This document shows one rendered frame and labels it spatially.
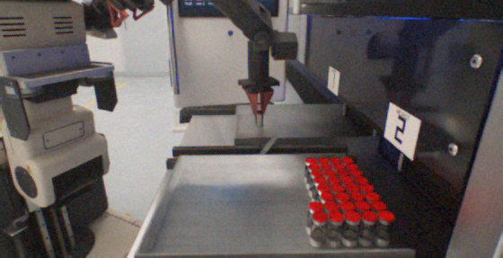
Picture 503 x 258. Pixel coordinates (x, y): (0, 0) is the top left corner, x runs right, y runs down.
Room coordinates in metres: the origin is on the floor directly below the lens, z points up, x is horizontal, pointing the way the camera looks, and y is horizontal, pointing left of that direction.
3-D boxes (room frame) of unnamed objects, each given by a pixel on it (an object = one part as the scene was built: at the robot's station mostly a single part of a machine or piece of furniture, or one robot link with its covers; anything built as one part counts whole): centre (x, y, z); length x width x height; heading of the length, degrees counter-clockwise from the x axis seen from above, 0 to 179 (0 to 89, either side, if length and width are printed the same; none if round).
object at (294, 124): (0.74, -0.13, 0.90); 0.34 x 0.26 x 0.04; 92
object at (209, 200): (0.40, -0.03, 0.90); 0.34 x 0.26 x 0.04; 91
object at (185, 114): (1.09, 0.08, 0.82); 0.40 x 0.14 x 0.02; 102
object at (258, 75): (0.77, -0.02, 1.03); 0.10 x 0.07 x 0.07; 107
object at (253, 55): (0.77, -0.03, 1.10); 0.07 x 0.06 x 0.07; 96
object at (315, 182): (0.40, -0.11, 0.90); 0.18 x 0.02 x 0.05; 1
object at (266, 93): (0.77, -0.02, 0.96); 0.07 x 0.07 x 0.09; 17
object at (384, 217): (0.40, -0.18, 0.90); 0.18 x 0.02 x 0.05; 1
